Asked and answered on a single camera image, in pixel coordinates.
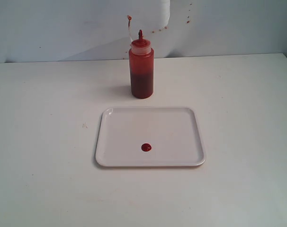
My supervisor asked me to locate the red ketchup squeeze bottle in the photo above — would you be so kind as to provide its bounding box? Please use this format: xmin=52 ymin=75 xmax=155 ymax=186
xmin=128 ymin=29 xmax=154 ymax=99

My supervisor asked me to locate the red ketchup blob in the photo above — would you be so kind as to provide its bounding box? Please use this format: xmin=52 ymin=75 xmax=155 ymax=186
xmin=141 ymin=143 xmax=152 ymax=152

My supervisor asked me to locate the white rectangular plastic tray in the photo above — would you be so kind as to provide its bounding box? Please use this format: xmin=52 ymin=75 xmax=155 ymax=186
xmin=95 ymin=106 xmax=206 ymax=167

